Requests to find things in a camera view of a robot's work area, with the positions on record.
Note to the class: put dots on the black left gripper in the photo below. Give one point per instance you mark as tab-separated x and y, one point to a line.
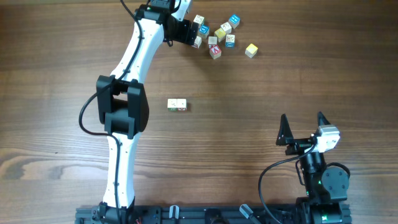
183	37

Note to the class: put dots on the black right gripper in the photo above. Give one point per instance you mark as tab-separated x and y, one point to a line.
285	137

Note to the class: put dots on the white block red side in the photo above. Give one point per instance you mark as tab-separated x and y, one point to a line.
197	42

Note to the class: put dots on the white block red V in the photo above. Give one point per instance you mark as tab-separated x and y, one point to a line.
181	104

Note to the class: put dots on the white block green side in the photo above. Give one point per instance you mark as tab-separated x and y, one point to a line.
172	104

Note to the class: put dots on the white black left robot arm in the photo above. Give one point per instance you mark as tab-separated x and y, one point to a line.
122	103

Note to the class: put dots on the white picture block top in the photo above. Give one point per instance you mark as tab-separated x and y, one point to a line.
199	20

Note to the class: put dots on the blue D letter block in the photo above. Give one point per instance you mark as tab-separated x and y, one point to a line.
203	31

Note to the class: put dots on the small white centre block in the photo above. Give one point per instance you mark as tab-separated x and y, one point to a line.
212	41

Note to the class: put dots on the yellow block in cluster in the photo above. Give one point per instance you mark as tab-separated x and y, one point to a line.
220	34

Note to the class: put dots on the red A letter block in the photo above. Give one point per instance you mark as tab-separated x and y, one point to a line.
215	51

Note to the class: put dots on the white block blue side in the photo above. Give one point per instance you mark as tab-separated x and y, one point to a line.
226	27

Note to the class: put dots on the white block blue bottom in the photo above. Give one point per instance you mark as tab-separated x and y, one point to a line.
230	41

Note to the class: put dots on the blue block far right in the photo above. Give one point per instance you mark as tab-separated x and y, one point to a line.
234	21

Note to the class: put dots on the lone yellow block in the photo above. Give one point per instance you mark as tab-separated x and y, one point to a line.
251	50

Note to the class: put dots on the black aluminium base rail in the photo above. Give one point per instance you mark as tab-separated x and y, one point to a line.
283	213

